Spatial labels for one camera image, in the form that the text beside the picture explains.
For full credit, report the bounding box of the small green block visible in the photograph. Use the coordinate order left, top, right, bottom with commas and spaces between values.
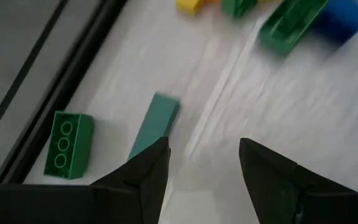
221, 0, 257, 18

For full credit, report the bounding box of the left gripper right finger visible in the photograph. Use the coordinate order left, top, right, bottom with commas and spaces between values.
239, 138, 301, 224

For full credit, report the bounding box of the teal green long block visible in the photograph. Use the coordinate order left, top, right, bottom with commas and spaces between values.
127, 92, 181, 161

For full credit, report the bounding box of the small blue brick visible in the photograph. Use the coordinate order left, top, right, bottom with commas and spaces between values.
312, 0, 358, 43

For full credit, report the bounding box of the yellow long block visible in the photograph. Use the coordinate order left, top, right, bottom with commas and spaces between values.
175, 0, 206, 16

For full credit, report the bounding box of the dark green studded brick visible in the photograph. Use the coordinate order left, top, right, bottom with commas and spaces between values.
259, 0, 329, 57
44, 111, 95, 180

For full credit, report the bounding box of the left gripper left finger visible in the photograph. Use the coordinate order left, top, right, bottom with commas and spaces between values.
89, 136, 172, 224

